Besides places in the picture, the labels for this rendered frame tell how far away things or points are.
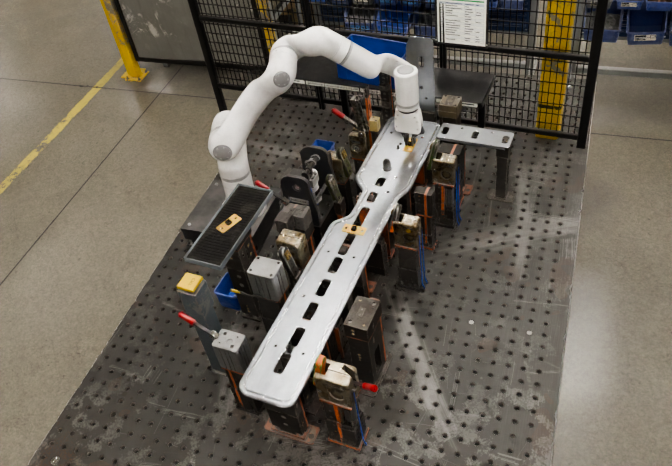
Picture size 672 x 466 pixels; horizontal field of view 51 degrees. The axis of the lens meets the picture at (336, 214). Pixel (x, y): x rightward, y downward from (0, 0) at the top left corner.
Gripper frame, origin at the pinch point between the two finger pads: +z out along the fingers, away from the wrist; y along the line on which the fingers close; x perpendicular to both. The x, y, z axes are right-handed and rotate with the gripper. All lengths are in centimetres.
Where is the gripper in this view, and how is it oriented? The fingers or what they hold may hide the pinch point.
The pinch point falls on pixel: (410, 139)
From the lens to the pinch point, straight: 272.6
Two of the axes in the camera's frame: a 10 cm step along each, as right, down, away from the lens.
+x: 3.9, -6.7, 6.3
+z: 1.2, 7.1, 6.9
